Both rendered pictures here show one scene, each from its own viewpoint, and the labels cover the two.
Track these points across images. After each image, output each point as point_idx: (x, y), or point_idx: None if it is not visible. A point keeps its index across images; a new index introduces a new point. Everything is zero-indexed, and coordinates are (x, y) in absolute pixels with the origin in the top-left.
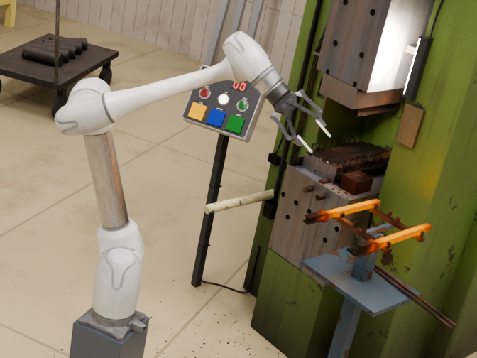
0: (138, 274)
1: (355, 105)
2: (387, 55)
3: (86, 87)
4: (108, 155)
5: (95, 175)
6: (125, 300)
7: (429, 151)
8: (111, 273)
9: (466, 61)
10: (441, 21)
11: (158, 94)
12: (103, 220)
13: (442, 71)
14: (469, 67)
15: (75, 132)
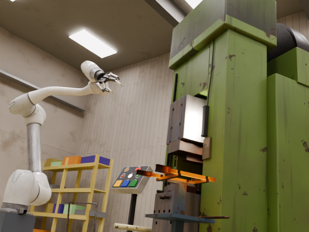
0: (28, 177)
1: (180, 147)
2: (192, 121)
3: None
4: (35, 134)
5: (27, 144)
6: (17, 189)
7: (216, 154)
8: (14, 174)
9: (221, 104)
10: (210, 97)
11: (52, 88)
12: (27, 169)
13: (214, 115)
14: (223, 105)
15: (14, 107)
